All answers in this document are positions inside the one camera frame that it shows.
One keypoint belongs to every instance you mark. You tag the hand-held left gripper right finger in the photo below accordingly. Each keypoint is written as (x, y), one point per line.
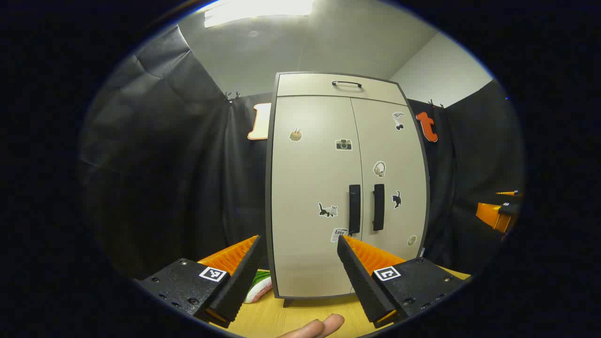
(359, 281)

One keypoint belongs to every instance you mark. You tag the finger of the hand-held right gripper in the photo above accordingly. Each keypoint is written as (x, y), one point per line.
(490, 216)

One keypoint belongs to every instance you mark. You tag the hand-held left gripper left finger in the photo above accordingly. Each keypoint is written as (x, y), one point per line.
(239, 286)

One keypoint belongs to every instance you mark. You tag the beige cabinet door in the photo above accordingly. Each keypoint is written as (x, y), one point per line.
(409, 155)
(305, 178)

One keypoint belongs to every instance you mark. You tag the beige double-door shoe cabinet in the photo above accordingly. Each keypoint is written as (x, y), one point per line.
(305, 87)

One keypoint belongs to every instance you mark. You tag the green white red soft item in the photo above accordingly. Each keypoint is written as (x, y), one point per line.
(260, 286)

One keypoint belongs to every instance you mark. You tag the black backdrop cloth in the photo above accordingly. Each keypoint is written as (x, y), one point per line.
(178, 164)

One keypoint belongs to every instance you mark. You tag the ceiling light panel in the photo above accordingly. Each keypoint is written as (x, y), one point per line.
(258, 10)

